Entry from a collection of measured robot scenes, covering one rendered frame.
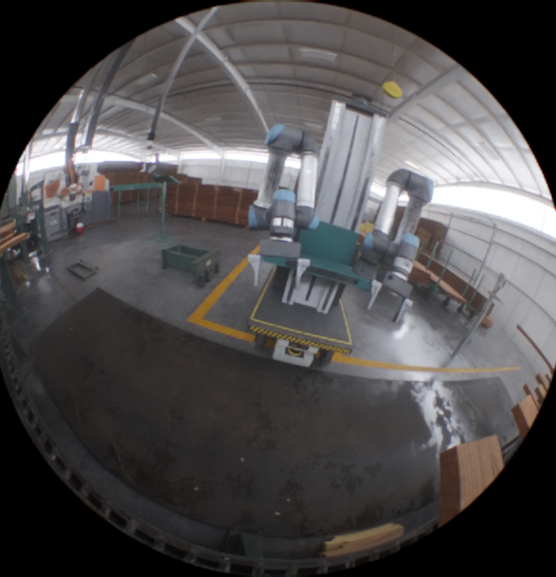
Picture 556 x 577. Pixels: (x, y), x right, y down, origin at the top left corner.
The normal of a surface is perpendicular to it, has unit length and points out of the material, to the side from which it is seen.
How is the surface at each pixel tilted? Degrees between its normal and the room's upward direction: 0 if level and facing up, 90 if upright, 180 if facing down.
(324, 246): 90
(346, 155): 90
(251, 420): 0
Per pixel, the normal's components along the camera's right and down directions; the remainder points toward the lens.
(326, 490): 0.21, -0.85
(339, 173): -0.16, 0.46
